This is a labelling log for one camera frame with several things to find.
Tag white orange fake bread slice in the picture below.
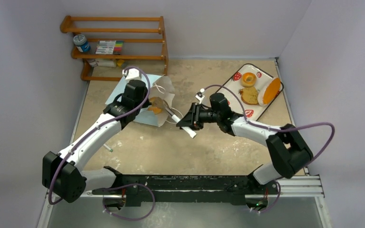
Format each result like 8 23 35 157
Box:
257 77 281 106

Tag orange wooden shelf rack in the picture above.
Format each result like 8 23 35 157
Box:
60 15 169 81

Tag box of coloured markers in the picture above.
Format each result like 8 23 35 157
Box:
95 40 124 55

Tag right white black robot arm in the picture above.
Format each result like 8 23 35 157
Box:
176 93 314 193

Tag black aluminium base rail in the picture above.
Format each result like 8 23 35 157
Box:
45 174 325 209

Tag blue lidded jar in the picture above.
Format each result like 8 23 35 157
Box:
73 34 91 53

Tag white strawberry print tray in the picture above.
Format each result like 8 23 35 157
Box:
216 64 284 121

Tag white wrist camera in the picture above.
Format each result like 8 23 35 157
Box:
122 68 142 83
195 88 205 104

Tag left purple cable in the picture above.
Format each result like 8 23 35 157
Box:
48 66 155 221

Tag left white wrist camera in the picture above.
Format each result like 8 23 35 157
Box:
122 68 142 83

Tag orange fake bread ring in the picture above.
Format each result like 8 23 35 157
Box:
240 72 258 88

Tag small white box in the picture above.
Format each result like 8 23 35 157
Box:
96 59 116 67

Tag green capped white marker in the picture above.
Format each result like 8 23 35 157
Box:
103 144 113 152

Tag light blue paper bag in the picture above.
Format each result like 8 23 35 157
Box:
105 74 175 127

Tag purple cable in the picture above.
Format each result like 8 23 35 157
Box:
201 85 336 215
48 66 155 221

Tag brown fake bread piece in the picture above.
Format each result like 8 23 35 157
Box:
239 87 259 105

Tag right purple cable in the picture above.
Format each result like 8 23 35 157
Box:
201 85 336 215

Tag small yellow block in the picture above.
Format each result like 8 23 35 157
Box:
115 59 127 68

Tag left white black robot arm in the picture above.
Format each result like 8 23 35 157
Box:
42 80 149 203

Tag metal tongs with white handle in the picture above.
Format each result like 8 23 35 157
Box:
160 99 197 139

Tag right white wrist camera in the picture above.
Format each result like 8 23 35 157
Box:
195 88 205 104

